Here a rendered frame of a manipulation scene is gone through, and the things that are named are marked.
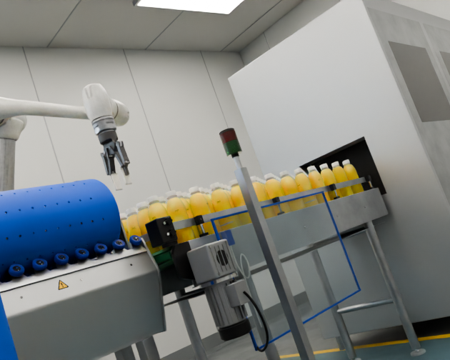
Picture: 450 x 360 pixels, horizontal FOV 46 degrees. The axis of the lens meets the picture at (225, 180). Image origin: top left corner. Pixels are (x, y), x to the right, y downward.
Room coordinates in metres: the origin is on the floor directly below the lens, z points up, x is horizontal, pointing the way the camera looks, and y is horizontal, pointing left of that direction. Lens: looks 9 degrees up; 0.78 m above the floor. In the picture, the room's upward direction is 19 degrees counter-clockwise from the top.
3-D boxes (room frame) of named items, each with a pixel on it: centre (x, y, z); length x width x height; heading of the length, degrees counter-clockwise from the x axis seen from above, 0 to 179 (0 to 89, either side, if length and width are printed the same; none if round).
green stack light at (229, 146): (2.01, -0.07, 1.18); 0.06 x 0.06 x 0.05
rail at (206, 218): (2.49, -0.28, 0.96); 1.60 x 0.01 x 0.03; 139
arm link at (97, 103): (2.07, 0.39, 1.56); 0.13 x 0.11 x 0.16; 168
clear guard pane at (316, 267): (2.25, -0.16, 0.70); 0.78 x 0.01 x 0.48; 139
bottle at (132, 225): (2.06, 0.39, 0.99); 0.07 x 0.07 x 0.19
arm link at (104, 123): (2.06, 0.39, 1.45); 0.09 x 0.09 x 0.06
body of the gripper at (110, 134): (2.06, 0.39, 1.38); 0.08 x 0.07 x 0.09; 49
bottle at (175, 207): (1.99, 0.21, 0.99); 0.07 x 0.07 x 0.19
